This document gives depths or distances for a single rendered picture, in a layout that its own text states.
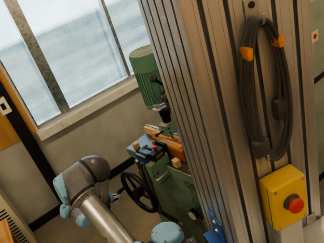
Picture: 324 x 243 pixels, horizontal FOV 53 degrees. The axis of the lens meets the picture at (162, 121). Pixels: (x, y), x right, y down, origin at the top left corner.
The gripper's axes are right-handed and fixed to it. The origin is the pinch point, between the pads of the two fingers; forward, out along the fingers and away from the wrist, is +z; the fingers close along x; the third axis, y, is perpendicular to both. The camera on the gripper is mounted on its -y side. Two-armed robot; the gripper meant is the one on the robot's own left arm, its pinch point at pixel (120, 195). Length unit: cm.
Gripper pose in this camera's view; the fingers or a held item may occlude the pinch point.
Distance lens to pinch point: 192.5
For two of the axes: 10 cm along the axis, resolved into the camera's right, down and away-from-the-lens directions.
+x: 6.6, 2.2, -7.2
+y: -1.3, 9.8, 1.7
